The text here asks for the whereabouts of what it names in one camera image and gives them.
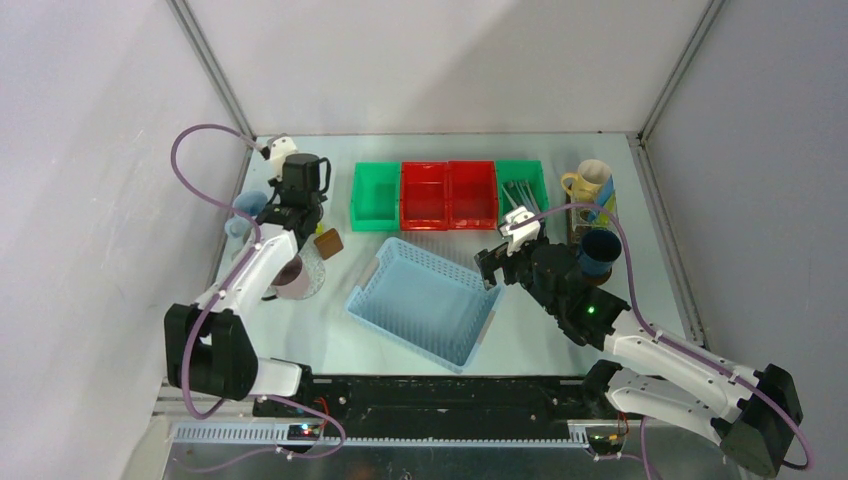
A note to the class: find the light blue ceramic mug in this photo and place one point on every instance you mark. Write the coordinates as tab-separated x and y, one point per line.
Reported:
250	203

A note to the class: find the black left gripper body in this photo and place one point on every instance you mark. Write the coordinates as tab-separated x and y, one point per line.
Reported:
317	205

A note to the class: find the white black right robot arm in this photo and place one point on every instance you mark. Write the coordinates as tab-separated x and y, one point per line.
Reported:
749	414

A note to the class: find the lime green toothpaste tube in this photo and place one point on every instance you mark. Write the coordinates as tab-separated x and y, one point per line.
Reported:
608	209

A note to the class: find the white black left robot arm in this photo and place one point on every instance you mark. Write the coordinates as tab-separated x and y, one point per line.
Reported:
208	345

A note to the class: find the dark blue ceramic mug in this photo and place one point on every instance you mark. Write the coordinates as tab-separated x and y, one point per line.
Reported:
598	250

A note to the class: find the pink ceramic mug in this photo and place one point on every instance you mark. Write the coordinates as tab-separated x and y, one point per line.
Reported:
291	283

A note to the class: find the clear textured glass tray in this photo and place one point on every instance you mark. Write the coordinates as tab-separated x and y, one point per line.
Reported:
313	272

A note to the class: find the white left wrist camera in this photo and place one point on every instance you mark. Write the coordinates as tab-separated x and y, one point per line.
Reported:
276	151

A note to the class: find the blue toothpaste tube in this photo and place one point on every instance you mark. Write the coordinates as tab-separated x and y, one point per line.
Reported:
602	196

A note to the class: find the brown oval wooden tray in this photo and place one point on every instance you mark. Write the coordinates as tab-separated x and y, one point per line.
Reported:
573	240

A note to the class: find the green bin with toothbrushes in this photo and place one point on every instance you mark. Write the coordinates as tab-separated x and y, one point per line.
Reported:
517	172

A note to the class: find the glass jar with brown lid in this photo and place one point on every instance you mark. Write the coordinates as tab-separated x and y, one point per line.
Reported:
328	243

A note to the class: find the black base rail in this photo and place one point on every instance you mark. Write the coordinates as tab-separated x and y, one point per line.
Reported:
447	407

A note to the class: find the yellow ceramic mug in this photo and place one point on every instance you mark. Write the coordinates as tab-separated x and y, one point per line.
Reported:
586	183

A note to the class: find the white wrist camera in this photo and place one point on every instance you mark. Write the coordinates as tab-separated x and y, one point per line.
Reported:
518	227
276	151

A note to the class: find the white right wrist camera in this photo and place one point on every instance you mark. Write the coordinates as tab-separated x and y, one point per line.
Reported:
518	227

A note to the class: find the light blue plastic basket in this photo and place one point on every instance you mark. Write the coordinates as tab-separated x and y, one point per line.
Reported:
426	303

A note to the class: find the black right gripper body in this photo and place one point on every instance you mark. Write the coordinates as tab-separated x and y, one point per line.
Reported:
521	271

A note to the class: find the clear glass rectangular container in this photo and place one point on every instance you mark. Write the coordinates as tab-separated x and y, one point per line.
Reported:
577	220

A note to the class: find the green bin with toothpaste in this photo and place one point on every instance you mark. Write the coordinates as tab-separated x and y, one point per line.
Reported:
375	197

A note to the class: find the red plastic bin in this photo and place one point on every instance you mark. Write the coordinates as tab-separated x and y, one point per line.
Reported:
448	195

